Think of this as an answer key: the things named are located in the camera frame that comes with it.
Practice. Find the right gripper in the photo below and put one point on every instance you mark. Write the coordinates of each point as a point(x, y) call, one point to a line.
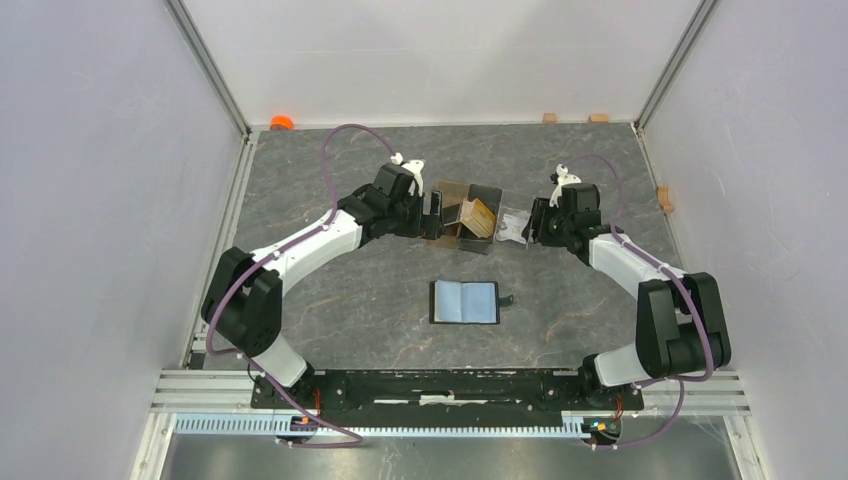
point(536, 228)

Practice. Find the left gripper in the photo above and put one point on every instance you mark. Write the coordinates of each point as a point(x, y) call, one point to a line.
point(414, 229)

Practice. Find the black credit card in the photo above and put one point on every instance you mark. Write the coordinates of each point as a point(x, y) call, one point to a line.
point(450, 215)

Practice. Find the amber and black organizer box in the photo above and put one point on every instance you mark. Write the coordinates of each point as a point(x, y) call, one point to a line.
point(456, 237)

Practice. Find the orange card stack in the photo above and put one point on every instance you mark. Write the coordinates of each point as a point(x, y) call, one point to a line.
point(477, 218)

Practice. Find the black card holder wallet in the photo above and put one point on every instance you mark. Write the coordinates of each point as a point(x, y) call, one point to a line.
point(466, 303)

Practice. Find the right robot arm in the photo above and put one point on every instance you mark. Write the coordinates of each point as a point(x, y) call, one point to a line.
point(680, 327)

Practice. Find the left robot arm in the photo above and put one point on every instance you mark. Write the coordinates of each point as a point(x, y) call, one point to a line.
point(244, 300)

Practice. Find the curved wooden piece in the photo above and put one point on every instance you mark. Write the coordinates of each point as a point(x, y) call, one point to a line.
point(663, 194)

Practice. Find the orange round cap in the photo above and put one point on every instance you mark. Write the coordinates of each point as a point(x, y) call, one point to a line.
point(281, 122)

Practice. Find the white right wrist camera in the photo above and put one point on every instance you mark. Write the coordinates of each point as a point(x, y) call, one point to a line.
point(561, 177)

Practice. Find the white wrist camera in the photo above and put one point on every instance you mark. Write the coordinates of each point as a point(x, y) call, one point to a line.
point(415, 167)
point(561, 177)

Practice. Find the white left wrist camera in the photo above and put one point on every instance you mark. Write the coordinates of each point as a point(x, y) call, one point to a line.
point(415, 167)

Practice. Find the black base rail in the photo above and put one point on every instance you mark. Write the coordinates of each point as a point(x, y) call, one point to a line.
point(456, 398)

